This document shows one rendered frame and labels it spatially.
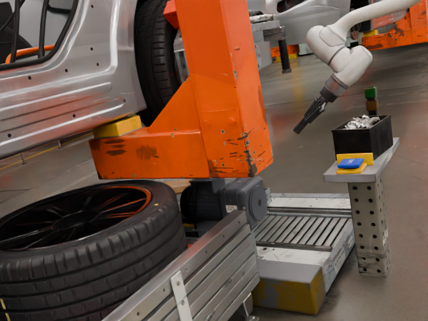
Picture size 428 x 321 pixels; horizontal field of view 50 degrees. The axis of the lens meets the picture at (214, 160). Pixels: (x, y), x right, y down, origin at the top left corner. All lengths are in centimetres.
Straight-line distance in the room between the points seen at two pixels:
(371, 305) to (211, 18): 107
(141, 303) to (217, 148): 54
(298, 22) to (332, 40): 246
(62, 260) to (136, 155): 55
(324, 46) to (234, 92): 72
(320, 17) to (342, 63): 253
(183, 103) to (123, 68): 35
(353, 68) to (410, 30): 351
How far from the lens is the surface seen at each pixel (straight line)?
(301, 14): 443
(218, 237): 139
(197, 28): 139
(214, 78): 138
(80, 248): 124
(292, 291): 162
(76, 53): 163
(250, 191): 172
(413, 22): 543
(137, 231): 127
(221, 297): 143
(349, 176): 154
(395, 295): 173
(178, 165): 154
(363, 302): 170
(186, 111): 148
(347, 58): 195
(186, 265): 126
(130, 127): 173
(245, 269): 154
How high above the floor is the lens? 94
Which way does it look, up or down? 14 degrees down
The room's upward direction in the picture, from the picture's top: 11 degrees counter-clockwise
